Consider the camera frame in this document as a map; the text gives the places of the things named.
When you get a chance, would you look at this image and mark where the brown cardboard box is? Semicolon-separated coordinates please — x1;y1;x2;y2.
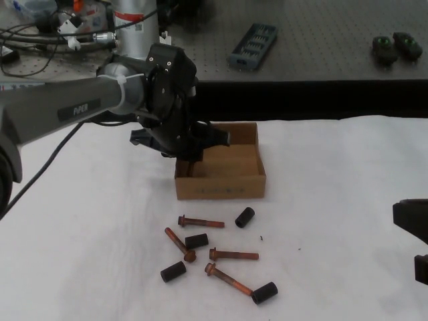
174;121;268;201

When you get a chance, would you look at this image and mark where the rusty copper-coloured bolt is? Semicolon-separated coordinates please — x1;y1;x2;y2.
177;215;225;229
204;262;255;296
208;247;260;262
163;227;199;264

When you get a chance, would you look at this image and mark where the black cylindrical sleeve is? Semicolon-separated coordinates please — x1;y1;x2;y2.
159;261;187;284
184;233;210;250
234;207;256;229
251;281;280;306

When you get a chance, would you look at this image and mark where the blue screwdriver bit case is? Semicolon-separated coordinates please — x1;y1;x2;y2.
228;23;280;72

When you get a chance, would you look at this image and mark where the silver cylindrical machine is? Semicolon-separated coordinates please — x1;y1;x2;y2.
112;0;158;60

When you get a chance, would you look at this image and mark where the metal bench with holes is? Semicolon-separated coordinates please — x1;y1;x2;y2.
0;0;428;85

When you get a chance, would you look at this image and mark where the black device with green light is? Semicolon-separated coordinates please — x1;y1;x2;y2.
392;31;423;62
371;34;399;67

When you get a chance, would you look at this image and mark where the silver cable connector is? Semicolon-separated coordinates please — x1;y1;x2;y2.
92;32;120;47

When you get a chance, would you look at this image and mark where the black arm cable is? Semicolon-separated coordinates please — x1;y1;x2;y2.
0;121;85;221

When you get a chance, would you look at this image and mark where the black cable bundle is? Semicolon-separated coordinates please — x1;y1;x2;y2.
0;25;98;76

